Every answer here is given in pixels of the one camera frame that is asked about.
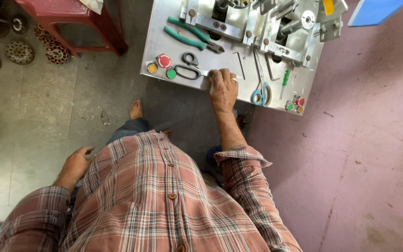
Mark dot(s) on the person's left hand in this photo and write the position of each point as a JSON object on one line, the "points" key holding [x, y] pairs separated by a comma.
{"points": [[73, 164]]}

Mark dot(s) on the person's right hand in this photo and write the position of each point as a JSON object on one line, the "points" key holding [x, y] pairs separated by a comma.
{"points": [[223, 92]]}

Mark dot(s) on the person's left fingers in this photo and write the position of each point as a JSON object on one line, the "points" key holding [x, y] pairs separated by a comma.
{"points": [[86, 151]]}

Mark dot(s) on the person's right fingers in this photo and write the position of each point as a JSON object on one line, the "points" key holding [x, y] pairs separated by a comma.
{"points": [[222, 74]]}

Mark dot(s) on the thin metal hex key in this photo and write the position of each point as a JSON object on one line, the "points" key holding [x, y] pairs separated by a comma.
{"points": [[240, 66]]}

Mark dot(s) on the thick metal hex key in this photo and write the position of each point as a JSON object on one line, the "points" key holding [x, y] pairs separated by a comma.
{"points": [[269, 68]]}

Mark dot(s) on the person's dark trousers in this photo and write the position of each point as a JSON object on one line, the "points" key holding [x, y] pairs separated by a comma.
{"points": [[131, 127]]}

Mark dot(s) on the large green push button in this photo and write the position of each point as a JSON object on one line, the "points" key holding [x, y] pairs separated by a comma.
{"points": [[171, 73]]}

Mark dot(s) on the single copper wound stator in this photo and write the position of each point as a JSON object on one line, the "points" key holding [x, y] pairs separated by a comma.
{"points": [[241, 121]]}

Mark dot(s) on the large red push button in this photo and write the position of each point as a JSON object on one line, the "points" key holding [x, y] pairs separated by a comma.
{"points": [[164, 61]]}

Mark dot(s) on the person's left foot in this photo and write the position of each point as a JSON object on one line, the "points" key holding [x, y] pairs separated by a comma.
{"points": [[136, 109]]}

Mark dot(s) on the person's foot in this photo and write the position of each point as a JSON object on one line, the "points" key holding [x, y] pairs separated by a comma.
{"points": [[136, 109], [168, 133]]}

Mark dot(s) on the large yellow push button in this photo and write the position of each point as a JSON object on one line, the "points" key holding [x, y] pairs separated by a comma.
{"points": [[152, 68]]}

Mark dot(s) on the small green push button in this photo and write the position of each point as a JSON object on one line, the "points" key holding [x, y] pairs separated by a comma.
{"points": [[289, 106]]}

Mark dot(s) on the person's right foot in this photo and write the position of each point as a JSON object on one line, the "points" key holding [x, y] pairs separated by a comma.
{"points": [[168, 133]]}

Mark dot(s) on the blue round object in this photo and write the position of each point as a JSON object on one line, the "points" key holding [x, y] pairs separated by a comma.
{"points": [[213, 155]]}

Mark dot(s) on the small red push button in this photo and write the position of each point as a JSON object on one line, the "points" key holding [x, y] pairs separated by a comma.
{"points": [[299, 101]]}

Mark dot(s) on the person's plaid shirt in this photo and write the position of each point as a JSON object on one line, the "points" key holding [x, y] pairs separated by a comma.
{"points": [[152, 203]]}

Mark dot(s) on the small yellow push button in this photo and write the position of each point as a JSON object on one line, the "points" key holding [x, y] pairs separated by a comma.
{"points": [[300, 110]]}

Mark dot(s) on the pile of motor stator cores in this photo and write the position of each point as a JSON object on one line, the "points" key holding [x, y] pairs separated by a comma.
{"points": [[19, 52]]}

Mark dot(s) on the red plastic stool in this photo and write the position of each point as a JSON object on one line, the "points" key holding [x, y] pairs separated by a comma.
{"points": [[82, 14]]}

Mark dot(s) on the white cloth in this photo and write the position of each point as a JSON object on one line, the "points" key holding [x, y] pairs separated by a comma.
{"points": [[93, 5]]}

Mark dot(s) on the blue board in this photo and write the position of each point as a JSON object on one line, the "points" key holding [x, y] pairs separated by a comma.
{"points": [[376, 10]]}

